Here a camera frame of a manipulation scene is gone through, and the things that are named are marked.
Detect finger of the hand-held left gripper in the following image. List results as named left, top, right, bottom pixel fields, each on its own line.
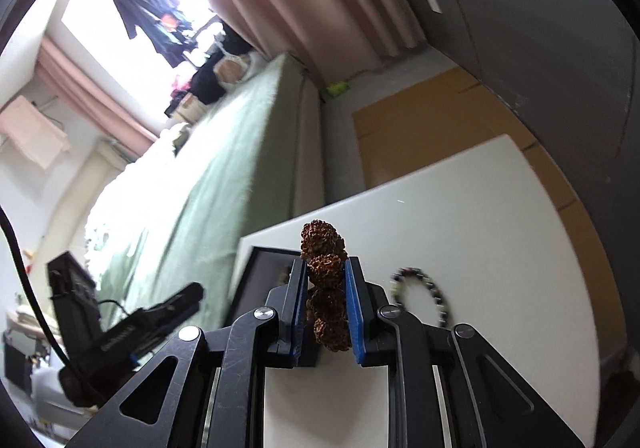
left=142, top=282, right=205, bottom=324
left=129, top=312, right=185, bottom=364

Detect white table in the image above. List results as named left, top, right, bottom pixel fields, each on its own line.
left=351, top=67, right=613, bottom=364

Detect dark beaded bracelet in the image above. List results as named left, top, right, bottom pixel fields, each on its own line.
left=389, top=267, right=450, bottom=329

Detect hanging pale pink towel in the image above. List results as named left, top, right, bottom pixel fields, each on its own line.
left=0, top=95, right=71, bottom=171

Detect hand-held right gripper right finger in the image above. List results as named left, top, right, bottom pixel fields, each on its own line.
left=344, top=255, right=586, bottom=448

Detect brown seed bead bracelet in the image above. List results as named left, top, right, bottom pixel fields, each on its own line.
left=299, top=219, right=351, bottom=354

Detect beige headboard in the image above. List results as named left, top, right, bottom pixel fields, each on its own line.
left=50, top=140, right=133, bottom=254

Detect black gift box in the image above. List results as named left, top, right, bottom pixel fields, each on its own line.
left=232, top=244, right=321, bottom=369

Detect hanging dark clothes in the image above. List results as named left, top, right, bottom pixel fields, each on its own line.
left=112, top=0, right=201, bottom=69

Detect narrow pink curtain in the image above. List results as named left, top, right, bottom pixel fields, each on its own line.
left=35, top=37, right=158, bottom=161

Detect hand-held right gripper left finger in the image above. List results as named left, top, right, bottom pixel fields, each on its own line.
left=65, top=255, right=308, bottom=448

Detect pile of clothes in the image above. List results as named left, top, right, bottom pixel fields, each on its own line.
left=165, top=20, right=263, bottom=124

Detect white floral duvet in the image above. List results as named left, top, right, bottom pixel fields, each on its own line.
left=85, top=125, right=191, bottom=269

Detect grey wardrobe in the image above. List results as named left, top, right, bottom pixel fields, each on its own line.
left=360, top=0, right=640, bottom=279

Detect bed with green sheet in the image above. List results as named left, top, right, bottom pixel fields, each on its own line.
left=85, top=52, right=326, bottom=329

